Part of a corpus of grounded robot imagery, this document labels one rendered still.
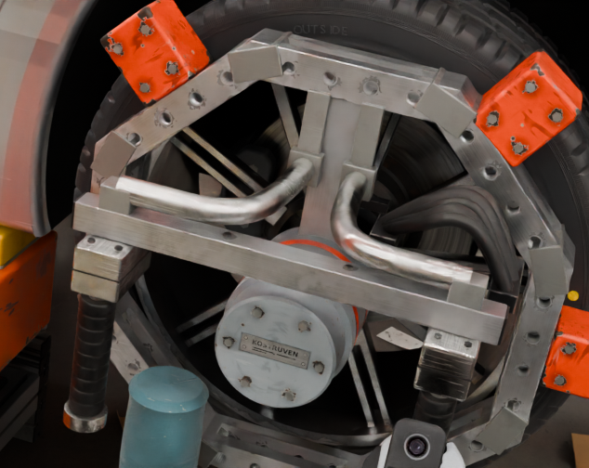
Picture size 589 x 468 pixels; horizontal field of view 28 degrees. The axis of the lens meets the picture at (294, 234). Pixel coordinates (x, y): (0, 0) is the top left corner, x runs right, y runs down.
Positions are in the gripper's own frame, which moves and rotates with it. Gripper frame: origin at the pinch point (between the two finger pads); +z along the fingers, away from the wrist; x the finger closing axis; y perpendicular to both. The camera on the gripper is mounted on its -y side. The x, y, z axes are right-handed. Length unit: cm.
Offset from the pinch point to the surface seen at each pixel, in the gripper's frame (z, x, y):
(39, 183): 34, -57, 1
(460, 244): 43.7, -2.7, -1.5
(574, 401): 161, 31, 83
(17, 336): 37, -60, 27
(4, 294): 32, -60, 18
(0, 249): 34, -62, 12
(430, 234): 43.7, -6.7, -1.8
